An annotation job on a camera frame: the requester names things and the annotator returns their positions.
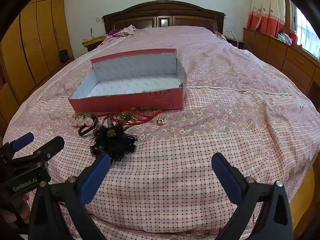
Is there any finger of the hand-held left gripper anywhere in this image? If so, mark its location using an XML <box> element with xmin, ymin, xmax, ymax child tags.
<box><xmin>9</xmin><ymin>132</ymin><xmax>35</xmax><ymax>152</ymax></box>
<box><xmin>24</xmin><ymin>136</ymin><xmax>65</xmax><ymax>163</ymax></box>

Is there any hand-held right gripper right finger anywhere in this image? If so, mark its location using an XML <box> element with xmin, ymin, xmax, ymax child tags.
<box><xmin>211</xmin><ymin>152</ymin><xmax>293</xmax><ymax>240</ymax></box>

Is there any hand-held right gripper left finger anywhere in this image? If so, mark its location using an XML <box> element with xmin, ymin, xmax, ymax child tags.
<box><xmin>29</xmin><ymin>152</ymin><xmax>112</xmax><ymax>240</ymax></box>

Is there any black hair tie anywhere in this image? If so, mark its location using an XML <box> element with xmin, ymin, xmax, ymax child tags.
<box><xmin>78</xmin><ymin>116</ymin><xmax>99</xmax><ymax>137</ymax></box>

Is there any pink flower hair clip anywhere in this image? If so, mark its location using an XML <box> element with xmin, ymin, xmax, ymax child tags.
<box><xmin>72</xmin><ymin>117</ymin><xmax>93</xmax><ymax>128</ymax></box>

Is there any black feather hair accessory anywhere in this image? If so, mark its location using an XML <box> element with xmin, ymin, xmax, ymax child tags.
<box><xmin>90</xmin><ymin>124</ymin><xmax>138</xmax><ymax>162</ymax></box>

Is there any red cord bracelet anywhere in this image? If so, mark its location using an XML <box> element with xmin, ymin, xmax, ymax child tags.
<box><xmin>93</xmin><ymin>111</ymin><xmax>118</xmax><ymax>119</ymax></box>
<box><xmin>120</xmin><ymin>108</ymin><xmax>163</xmax><ymax>126</ymax></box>

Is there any rainbow cord bracelet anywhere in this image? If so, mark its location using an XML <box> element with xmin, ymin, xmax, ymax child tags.
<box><xmin>112</xmin><ymin>107</ymin><xmax>150</xmax><ymax>126</ymax></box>

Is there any pink cardboard box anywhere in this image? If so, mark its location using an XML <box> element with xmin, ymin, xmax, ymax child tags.
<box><xmin>69</xmin><ymin>48</ymin><xmax>187</xmax><ymax>112</ymax></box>

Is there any person's left hand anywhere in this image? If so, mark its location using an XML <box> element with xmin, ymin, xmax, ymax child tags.
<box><xmin>0</xmin><ymin>194</ymin><xmax>30</xmax><ymax>230</ymax></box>

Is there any pink floral bed blanket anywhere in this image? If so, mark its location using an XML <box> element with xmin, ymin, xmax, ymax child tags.
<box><xmin>4</xmin><ymin>26</ymin><xmax>320</xmax><ymax>240</ymax></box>

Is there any black hanging bag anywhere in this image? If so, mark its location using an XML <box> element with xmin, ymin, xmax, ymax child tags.
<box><xmin>59</xmin><ymin>49</ymin><xmax>70</xmax><ymax>63</ymax></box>

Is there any wooden wardrobe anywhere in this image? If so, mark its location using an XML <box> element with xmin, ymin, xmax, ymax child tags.
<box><xmin>0</xmin><ymin>0</ymin><xmax>75</xmax><ymax>130</ymax></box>

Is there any yellow cloth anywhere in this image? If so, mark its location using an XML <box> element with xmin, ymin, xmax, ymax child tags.
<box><xmin>82</xmin><ymin>35</ymin><xmax>107</xmax><ymax>47</ymax></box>

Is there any wooden dresser cabinet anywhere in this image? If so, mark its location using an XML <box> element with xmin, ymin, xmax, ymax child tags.
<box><xmin>242</xmin><ymin>27</ymin><xmax>320</xmax><ymax>105</ymax></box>

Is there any pink garment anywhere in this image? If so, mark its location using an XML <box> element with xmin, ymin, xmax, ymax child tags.
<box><xmin>111</xmin><ymin>24</ymin><xmax>140</xmax><ymax>37</ymax></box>

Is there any pastel plush toy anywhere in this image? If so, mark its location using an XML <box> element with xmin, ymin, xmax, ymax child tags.
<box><xmin>276</xmin><ymin>32</ymin><xmax>293</xmax><ymax>46</ymax></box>

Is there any window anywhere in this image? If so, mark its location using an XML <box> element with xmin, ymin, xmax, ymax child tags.
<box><xmin>295</xmin><ymin>5</ymin><xmax>320</xmax><ymax>60</ymax></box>

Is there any white and red curtain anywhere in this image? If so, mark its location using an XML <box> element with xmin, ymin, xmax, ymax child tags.
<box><xmin>246</xmin><ymin>0</ymin><xmax>287</xmax><ymax>38</ymax></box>

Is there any dark wooden headboard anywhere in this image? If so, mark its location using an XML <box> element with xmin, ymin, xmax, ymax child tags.
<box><xmin>102</xmin><ymin>0</ymin><xmax>226</xmax><ymax>34</ymax></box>

